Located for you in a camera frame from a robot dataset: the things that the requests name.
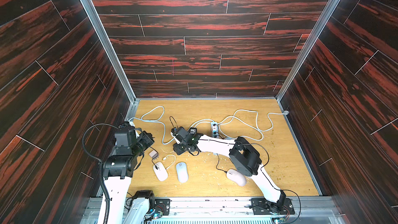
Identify white wireless mouse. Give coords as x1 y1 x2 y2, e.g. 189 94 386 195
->
153 162 169 181

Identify aluminium frame left post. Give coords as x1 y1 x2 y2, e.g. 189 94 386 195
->
80 0 140 121

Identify white power strip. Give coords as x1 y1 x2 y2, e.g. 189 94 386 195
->
210 121 219 138

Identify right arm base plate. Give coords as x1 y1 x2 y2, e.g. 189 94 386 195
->
249 198 295 215

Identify black power strip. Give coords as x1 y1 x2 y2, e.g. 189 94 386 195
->
189 128 198 135

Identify white cable right side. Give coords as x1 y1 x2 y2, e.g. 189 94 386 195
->
192 109 289 142

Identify black mouse cable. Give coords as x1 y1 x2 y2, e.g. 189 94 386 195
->
214 153 228 174

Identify aluminium frame post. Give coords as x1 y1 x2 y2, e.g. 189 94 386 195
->
80 0 140 121
276 0 341 196

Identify white charging cable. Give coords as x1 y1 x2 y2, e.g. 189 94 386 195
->
161 153 177 170

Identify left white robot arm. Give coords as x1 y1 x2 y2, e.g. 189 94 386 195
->
98 122 154 224

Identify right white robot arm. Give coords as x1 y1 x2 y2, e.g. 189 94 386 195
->
171 127 286 205

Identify aluminium frame right post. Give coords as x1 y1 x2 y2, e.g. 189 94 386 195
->
276 0 341 196

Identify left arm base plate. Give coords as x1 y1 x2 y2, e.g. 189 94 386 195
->
147 198 171 218

